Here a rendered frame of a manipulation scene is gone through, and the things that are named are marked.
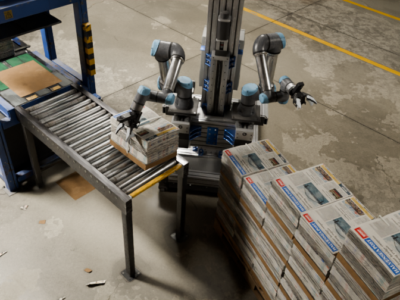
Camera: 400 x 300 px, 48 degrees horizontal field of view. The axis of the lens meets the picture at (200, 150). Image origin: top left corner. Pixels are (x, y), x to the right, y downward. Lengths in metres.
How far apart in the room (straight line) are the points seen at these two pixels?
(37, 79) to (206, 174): 1.62
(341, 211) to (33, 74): 2.74
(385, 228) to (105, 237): 2.19
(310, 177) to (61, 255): 1.95
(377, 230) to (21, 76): 3.02
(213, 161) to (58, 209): 1.38
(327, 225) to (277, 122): 2.58
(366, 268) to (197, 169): 2.05
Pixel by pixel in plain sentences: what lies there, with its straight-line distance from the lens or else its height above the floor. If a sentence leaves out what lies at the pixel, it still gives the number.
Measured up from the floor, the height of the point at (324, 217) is 1.07.
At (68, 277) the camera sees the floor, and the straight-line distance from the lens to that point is 3.47.
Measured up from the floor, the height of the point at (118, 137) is 0.93.
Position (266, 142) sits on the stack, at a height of 0.83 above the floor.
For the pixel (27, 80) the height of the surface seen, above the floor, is 0.80.
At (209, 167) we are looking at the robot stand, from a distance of 3.89.
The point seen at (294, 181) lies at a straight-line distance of 2.63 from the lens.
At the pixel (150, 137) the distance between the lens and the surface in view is 2.83.
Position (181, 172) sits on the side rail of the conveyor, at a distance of 3.07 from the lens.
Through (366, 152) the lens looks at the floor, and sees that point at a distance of 4.82.
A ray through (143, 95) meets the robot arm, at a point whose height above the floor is 1.29.
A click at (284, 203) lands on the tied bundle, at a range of 2.58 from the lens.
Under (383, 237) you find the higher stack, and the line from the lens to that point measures 2.20.
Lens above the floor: 2.83
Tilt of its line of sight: 40 degrees down
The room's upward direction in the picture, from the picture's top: 5 degrees clockwise
